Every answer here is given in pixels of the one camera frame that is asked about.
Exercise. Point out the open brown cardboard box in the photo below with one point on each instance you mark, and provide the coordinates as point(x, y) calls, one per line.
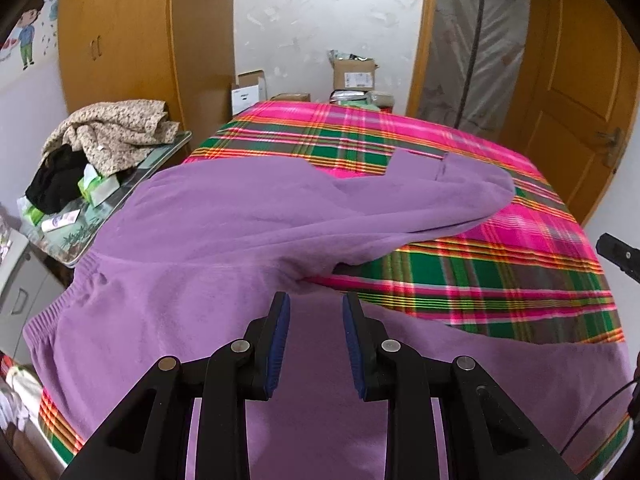
point(355, 75)

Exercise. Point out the wooden door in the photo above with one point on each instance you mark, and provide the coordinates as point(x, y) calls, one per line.
point(570, 95)

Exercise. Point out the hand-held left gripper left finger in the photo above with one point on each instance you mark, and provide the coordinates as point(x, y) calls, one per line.
point(280, 345)

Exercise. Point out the small closed brown cardboard box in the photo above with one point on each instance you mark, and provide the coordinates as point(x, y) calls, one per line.
point(290, 97)

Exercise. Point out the black garment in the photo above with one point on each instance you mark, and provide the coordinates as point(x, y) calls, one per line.
point(55, 182)

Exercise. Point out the white cardboard box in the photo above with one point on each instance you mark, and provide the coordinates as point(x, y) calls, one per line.
point(247, 95)

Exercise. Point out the pink green plaid blanket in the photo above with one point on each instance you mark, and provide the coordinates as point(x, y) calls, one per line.
point(500, 280)

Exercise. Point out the plastic sheet doorway curtain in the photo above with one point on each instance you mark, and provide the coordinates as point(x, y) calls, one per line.
point(475, 45)

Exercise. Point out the silver foil packet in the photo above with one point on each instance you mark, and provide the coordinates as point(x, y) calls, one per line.
point(350, 97)

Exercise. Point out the floral bed sheet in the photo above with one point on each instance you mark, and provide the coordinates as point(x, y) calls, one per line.
point(20, 395)

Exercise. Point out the white cream tube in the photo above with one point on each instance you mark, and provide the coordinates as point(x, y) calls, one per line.
point(60, 221)

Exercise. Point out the grey drawer cabinet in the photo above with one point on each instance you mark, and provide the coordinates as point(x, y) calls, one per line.
point(25, 285)

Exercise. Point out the beige floral garment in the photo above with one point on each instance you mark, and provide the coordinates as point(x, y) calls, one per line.
point(115, 130)

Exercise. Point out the cartoon couple wall sticker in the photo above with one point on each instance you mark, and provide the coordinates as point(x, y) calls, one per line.
point(25, 35)

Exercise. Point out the green tissue pack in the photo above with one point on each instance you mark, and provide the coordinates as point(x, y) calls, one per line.
point(100, 187)

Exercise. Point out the folding table with printed top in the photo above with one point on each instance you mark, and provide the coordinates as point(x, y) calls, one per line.
point(145, 160)

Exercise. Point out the wooden wardrobe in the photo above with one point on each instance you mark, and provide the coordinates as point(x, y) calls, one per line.
point(130, 45)

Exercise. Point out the purple fleece pants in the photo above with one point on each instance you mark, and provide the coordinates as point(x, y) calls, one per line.
point(225, 230)

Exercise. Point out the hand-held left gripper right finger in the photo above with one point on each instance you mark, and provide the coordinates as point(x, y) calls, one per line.
point(352, 345)

